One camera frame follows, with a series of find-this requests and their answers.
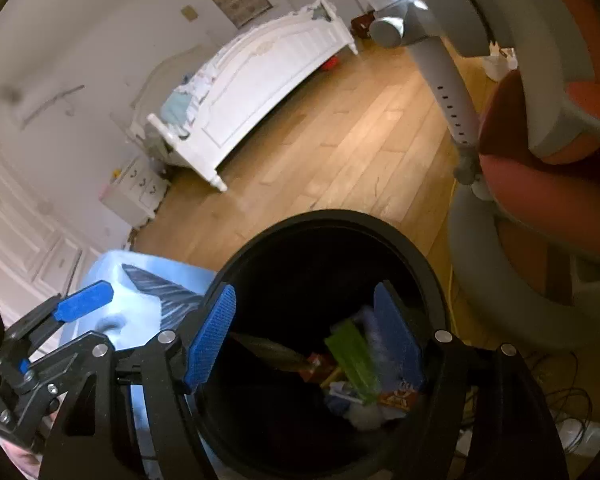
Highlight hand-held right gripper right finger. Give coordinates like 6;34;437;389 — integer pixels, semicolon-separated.
373;282;571;480

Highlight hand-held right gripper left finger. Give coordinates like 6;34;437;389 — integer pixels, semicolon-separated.
39;282;238;480

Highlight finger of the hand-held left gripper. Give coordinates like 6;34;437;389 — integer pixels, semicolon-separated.
17;332;101;391
2;281;116;350

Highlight green snack packet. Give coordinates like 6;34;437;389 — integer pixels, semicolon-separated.
324;321;383;403

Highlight black trash bin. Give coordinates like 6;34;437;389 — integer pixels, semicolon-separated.
192;210;453;480

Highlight blue tablecloth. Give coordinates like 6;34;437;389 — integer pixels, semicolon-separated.
60;250;221;480

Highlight orange red packet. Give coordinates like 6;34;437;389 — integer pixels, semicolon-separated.
377;380;422;409

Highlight white wardrobe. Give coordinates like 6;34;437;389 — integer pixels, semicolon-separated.
0;130;111;311

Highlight white crumpled tissue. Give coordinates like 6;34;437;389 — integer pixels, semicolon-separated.
347;402;397;432

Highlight white nightstand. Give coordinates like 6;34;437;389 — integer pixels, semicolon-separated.
100;154;171;222

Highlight grey and red chair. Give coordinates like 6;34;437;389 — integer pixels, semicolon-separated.
355;0;600;356

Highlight white power strip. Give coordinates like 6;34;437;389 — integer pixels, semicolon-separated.
455;417;600;457

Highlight light blue blanket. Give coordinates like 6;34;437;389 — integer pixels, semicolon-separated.
160;87;201;127

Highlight dark red box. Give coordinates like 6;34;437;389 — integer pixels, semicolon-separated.
350;10;381;39

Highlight black cables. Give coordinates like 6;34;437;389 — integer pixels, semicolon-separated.
455;350;600;461

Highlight white bed frame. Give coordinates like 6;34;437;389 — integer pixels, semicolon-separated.
130;0;359;192

